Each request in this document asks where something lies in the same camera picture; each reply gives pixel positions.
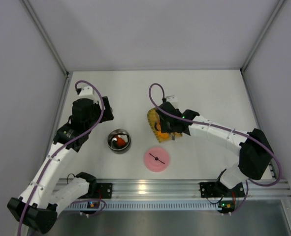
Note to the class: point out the red brown fried chicken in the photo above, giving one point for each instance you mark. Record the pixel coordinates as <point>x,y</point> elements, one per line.
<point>120,142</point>

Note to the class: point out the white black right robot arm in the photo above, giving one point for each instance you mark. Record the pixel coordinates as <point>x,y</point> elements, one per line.
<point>252,148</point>

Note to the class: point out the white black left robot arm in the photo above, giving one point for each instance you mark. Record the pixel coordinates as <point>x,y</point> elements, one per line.
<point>38,207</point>

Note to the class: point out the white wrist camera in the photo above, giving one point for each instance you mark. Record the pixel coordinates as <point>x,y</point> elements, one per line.
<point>173,100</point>
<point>87,92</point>

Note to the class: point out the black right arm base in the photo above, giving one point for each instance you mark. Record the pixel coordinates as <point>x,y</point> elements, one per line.
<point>209,189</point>

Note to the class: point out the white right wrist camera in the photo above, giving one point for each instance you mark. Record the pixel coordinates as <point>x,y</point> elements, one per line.
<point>173,100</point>

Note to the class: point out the green bamboo woven tray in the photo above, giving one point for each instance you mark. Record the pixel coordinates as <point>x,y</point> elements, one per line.
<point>153,117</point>

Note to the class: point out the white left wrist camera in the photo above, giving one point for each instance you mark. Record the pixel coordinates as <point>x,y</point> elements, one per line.
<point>87,92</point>

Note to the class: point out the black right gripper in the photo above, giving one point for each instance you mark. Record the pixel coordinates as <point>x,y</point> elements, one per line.
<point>165,123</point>

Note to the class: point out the left aluminium frame post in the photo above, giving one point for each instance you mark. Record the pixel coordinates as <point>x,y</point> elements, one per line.
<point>27,5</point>

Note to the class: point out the stainless steel round bowl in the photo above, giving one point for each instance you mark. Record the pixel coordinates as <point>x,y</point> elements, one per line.
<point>111,141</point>

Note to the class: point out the pink round lid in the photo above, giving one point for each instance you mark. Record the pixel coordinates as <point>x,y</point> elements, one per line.
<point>156,159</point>

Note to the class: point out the orange fish shaped cake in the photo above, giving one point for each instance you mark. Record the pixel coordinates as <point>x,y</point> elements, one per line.
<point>162,135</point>

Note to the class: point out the aluminium frame post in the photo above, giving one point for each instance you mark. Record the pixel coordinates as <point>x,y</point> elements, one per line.
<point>27,5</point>
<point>272,17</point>

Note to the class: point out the white slotted cable duct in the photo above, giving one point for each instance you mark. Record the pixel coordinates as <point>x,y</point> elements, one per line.
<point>159,205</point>

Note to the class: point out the aluminium mounting rail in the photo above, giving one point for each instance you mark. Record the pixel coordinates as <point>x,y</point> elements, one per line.
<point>187,189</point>

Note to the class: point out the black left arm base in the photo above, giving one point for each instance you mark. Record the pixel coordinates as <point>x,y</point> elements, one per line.
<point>103,190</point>

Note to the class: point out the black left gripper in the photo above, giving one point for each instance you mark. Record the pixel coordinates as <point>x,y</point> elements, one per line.
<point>105,109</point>

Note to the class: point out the stainless steel tongs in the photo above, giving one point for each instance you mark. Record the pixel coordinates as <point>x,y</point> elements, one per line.
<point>173,136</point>

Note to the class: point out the right aluminium frame post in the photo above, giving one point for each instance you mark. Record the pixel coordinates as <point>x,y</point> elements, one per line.
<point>272,17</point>

